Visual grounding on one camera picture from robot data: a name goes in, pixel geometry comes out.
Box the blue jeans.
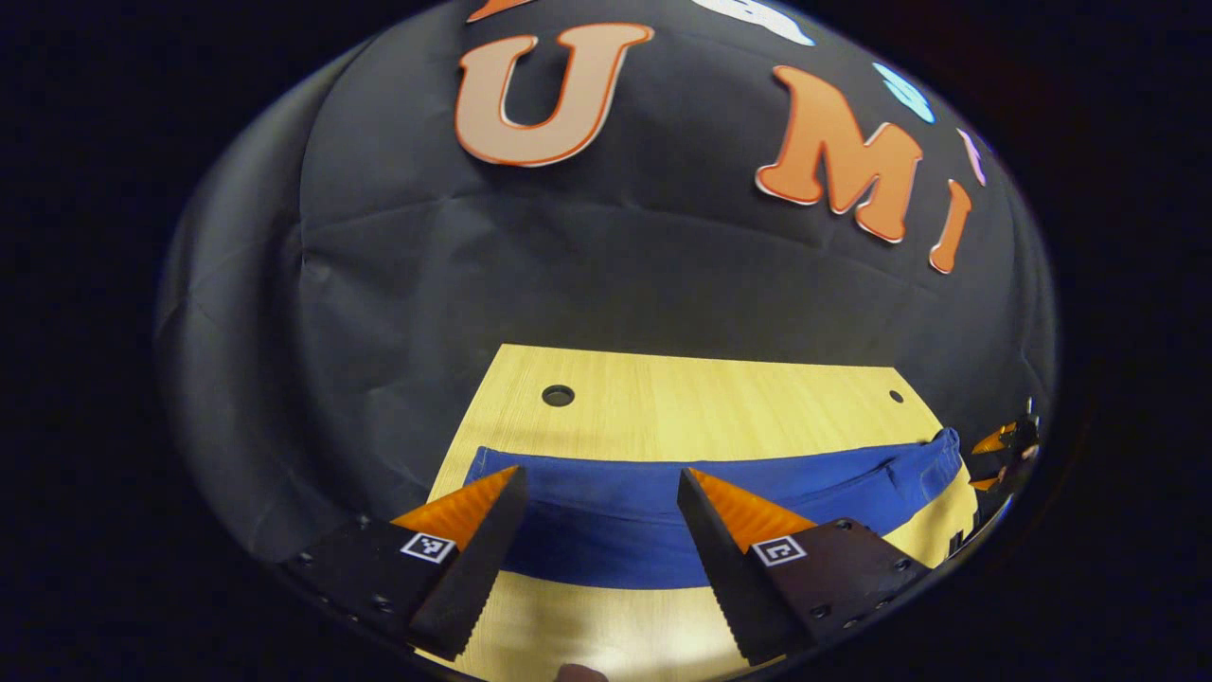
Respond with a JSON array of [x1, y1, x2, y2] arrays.
[[462, 428, 965, 590]]

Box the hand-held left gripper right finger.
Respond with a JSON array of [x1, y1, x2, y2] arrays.
[[677, 467, 934, 666]]

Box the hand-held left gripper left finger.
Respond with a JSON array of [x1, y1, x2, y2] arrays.
[[284, 464, 529, 662]]

